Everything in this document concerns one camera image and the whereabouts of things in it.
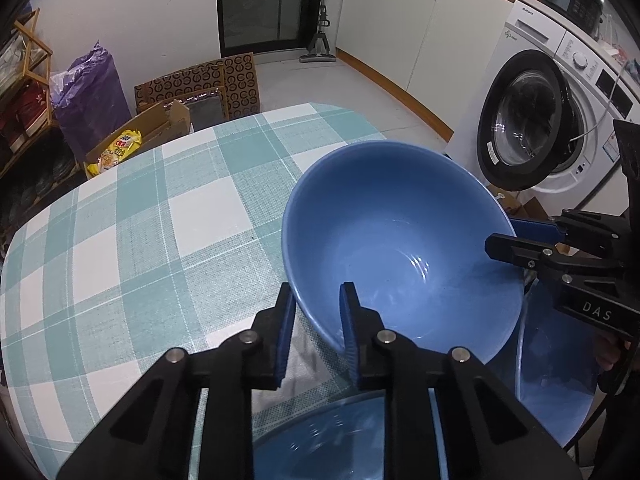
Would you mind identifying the teal checked tablecloth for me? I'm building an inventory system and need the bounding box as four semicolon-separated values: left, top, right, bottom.
0;102;601;480

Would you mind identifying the upright vacuum cleaner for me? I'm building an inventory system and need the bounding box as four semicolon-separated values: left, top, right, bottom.
299;0;337;64

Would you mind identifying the white cabinet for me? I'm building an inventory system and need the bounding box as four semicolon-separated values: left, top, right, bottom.
334;0;518;143

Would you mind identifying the person's right hand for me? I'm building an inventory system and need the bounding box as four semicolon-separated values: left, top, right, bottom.
594;332;623;372

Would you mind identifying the patterned cardboard box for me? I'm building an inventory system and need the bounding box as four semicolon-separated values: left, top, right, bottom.
134;52;262;128

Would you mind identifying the small brown cardboard box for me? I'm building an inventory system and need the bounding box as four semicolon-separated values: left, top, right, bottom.
487;185;553;221

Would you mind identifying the wooden shoe rack with shoes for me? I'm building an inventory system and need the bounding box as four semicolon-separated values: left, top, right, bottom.
0;35;76;241

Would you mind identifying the open brown cardboard box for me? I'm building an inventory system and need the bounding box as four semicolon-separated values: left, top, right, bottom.
84;100;192;180

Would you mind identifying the yellow snack packet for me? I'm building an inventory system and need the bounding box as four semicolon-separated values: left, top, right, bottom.
97;130;143;173

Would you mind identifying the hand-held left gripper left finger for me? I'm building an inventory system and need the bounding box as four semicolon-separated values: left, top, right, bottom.
55;282;297;480

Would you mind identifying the white washing machine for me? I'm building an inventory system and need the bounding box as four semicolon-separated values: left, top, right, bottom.
447;0;640;211

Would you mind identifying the black-framed glass door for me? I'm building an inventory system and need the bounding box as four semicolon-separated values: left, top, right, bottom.
216;0;346;58

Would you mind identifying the blue bowl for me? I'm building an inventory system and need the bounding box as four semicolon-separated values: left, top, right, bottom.
281;141;525;367
252;392;443;480
515;280;603;448

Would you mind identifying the purple plastic bag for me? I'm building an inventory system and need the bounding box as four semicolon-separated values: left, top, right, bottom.
49;40;132;161

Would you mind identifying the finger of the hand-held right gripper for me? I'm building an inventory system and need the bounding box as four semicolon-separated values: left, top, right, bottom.
510;210;591;246
485;232;561;272

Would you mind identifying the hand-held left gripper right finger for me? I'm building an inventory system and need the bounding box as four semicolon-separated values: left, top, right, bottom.
339;281;583;480

